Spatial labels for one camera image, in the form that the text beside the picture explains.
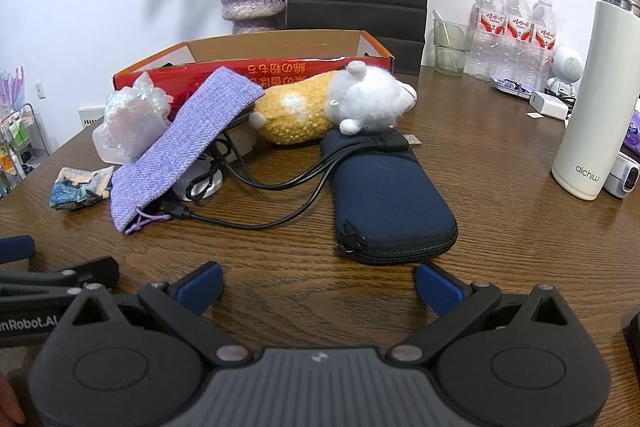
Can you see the wooden desk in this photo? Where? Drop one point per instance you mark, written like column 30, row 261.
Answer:
column 280, row 257

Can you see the white handheld device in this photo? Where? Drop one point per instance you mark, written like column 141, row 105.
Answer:
column 625, row 177

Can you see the yellow and white plush toy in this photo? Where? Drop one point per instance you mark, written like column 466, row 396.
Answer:
column 300, row 107

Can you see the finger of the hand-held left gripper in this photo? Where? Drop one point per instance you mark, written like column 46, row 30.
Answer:
column 75, row 274
column 15, row 249

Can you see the white wall socket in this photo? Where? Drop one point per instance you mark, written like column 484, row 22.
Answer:
column 40, row 90

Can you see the clear iridescent plastic bag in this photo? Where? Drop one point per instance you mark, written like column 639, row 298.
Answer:
column 132, row 117

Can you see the storage rack with packets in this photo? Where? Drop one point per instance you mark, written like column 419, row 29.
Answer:
column 20, row 142

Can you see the white wall vent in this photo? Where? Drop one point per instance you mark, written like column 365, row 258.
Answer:
column 90, row 116

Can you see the white round gadget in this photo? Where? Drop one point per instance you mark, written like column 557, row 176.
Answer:
column 210, row 189

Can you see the white thermos bottle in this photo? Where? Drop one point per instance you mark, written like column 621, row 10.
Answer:
column 595, row 107

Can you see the navy zip case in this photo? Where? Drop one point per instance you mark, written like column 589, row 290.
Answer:
column 390, row 197

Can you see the black flat object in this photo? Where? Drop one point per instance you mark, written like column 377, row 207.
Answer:
column 632, row 332

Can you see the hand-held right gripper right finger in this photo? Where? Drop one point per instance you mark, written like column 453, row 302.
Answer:
column 434, row 289

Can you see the red label water bottle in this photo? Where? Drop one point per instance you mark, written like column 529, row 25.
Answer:
column 544, row 42
column 485, row 32
column 517, row 37

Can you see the purple woven pouch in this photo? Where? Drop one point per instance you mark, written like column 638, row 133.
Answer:
column 190, row 142

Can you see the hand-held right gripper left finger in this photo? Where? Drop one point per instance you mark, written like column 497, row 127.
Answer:
column 207, row 287

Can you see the white charger adapter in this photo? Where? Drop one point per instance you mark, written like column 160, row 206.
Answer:
column 547, row 103

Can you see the orange cardboard box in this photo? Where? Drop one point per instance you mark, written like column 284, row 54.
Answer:
column 280, row 44

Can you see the clear drinking glass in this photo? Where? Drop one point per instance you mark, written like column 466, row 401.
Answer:
column 450, row 62
column 452, row 32

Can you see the purple packet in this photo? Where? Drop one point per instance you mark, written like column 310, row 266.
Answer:
column 635, row 132

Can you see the small white robot figure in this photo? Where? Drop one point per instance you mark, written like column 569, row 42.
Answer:
column 567, row 64

